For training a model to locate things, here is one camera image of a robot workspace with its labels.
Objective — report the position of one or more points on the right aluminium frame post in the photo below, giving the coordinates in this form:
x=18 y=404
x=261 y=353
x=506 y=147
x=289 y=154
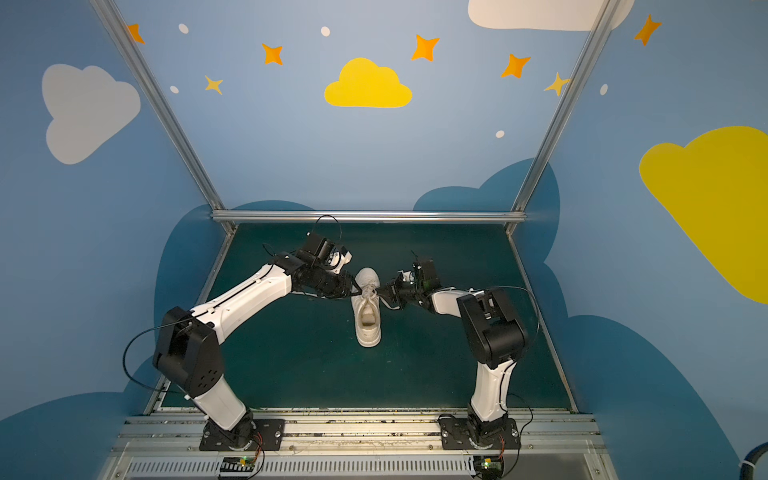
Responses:
x=580 y=74

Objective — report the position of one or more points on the white sneaker shoe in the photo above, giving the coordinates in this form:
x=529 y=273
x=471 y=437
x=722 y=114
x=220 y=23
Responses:
x=366 y=309

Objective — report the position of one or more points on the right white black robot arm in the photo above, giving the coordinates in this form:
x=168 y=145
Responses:
x=497 y=339

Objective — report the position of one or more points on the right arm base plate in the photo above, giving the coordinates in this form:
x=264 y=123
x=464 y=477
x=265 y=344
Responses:
x=458 y=433

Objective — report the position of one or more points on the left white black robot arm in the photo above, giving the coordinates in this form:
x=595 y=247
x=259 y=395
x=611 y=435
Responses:
x=188 y=346

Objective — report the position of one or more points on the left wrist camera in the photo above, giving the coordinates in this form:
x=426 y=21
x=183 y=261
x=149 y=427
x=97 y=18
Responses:
x=322 y=253

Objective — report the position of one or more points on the left aluminium frame post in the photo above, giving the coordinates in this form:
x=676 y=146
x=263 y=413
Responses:
x=113 y=22

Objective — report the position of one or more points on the green table mat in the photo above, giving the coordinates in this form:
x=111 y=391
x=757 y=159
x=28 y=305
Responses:
x=302 y=352

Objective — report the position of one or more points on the green circuit board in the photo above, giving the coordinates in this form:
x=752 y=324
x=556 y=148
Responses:
x=242 y=467
x=487 y=468

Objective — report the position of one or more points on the aluminium frame post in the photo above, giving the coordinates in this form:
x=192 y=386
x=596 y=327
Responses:
x=580 y=74
x=113 y=22

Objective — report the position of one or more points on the aluminium rail base frame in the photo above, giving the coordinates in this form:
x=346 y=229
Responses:
x=361 y=444

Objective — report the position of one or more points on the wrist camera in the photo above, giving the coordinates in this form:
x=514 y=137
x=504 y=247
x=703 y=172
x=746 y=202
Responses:
x=423 y=275
x=322 y=253

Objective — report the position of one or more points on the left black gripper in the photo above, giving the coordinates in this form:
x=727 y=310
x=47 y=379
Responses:
x=339 y=284

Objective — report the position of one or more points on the right green circuit board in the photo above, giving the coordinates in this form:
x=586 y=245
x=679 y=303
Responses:
x=487 y=468

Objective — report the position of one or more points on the left green circuit board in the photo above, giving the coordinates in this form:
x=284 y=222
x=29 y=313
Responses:
x=242 y=467

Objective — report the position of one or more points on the horizontal aluminium frame bar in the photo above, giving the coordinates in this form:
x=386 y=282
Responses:
x=420 y=217

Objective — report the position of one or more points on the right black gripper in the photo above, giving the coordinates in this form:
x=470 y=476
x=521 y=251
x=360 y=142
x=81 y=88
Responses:
x=397 y=293

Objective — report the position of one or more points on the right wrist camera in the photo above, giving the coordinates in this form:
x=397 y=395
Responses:
x=423 y=275

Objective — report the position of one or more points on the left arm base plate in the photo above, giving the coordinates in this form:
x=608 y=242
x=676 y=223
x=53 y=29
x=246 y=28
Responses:
x=247 y=435

